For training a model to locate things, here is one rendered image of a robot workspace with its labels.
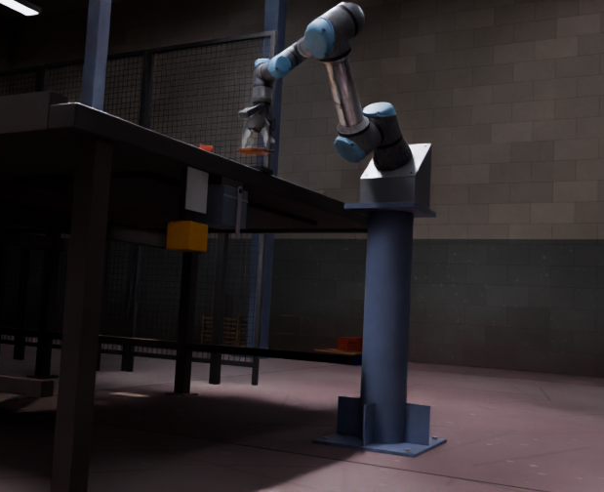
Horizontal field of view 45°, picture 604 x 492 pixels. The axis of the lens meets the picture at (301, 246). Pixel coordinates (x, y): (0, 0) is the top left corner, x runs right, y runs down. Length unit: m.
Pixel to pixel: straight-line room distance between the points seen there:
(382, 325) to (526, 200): 4.85
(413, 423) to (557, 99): 5.25
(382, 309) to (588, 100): 5.13
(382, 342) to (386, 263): 0.29
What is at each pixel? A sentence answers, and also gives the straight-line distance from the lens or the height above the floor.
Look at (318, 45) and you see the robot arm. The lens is 2.44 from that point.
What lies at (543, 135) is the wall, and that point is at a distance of 7.50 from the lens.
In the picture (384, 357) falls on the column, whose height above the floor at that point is 0.31.
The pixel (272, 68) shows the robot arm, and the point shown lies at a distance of 2.76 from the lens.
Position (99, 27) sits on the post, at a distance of 4.87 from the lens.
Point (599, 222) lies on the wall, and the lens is 7.29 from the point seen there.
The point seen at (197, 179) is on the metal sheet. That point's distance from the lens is 2.13.
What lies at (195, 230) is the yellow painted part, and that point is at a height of 0.67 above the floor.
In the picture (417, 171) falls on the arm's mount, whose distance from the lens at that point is 2.72.
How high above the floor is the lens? 0.47
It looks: 5 degrees up
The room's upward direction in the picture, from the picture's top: 3 degrees clockwise
